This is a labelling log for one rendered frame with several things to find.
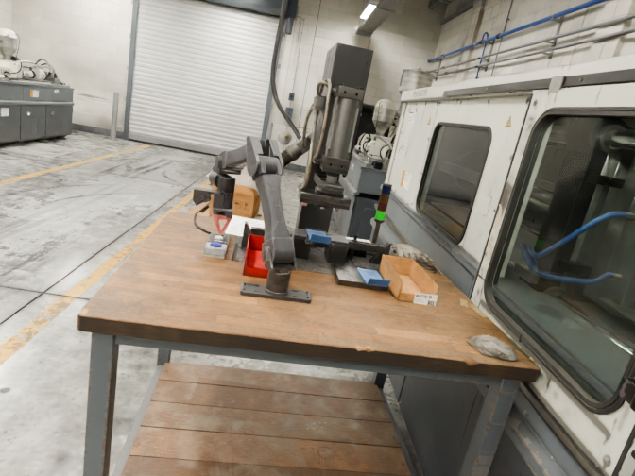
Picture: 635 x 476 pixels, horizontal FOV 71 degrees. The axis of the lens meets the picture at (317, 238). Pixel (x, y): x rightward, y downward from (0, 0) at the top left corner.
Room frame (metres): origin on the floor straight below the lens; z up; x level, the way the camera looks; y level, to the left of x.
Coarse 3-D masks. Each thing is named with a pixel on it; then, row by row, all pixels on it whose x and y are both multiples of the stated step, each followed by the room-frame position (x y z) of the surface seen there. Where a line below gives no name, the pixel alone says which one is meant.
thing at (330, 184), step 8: (320, 176) 1.79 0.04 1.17; (328, 176) 1.59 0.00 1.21; (336, 176) 1.59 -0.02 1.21; (320, 184) 1.56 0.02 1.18; (328, 184) 1.56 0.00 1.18; (336, 184) 1.60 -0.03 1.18; (304, 192) 1.55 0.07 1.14; (312, 192) 1.58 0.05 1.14; (320, 192) 1.57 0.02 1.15; (328, 192) 1.54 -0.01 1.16; (336, 192) 1.55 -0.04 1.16; (304, 200) 1.54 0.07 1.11; (312, 200) 1.55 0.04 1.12; (320, 200) 1.55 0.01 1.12; (328, 200) 1.55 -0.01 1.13; (336, 200) 1.56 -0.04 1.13; (344, 200) 1.56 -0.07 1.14; (320, 208) 1.59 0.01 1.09; (336, 208) 1.56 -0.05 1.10; (344, 208) 1.56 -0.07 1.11
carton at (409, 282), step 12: (384, 264) 1.52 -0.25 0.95; (396, 264) 1.57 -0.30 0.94; (408, 264) 1.58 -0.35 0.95; (384, 276) 1.49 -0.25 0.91; (396, 276) 1.38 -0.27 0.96; (408, 276) 1.57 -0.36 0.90; (420, 276) 1.47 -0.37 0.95; (396, 288) 1.35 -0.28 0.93; (408, 288) 1.44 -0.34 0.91; (420, 288) 1.45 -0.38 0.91; (432, 288) 1.36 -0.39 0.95; (408, 300) 1.33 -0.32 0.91; (420, 300) 1.33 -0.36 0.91; (432, 300) 1.34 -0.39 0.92
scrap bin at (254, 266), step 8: (248, 240) 1.45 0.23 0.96; (256, 240) 1.52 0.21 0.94; (264, 240) 1.53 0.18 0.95; (248, 248) 1.36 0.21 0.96; (256, 248) 1.52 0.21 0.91; (248, 256) 1.44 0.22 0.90; (256, 256) 1.46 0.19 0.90; (248, 264) 1.36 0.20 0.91; (256, 264) 1.38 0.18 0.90; (264, 264) 1.39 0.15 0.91; (248, 272) 1.28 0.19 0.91; (256, 272) 1.28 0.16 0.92; (264, 272) 1.29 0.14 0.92
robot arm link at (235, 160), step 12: (252, 144) 1.31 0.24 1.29; (264, 144) 1.38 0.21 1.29; (276, 144) 1.37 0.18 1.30; (228, 156) 1.47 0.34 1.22; (240, 156) 1.41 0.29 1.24; (252, 156) 1.30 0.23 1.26; (276, 156) 1.34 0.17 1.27; (228, 168) 1.48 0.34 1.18; (240, 168) 1.50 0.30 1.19; (252, 168) 1.29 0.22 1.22
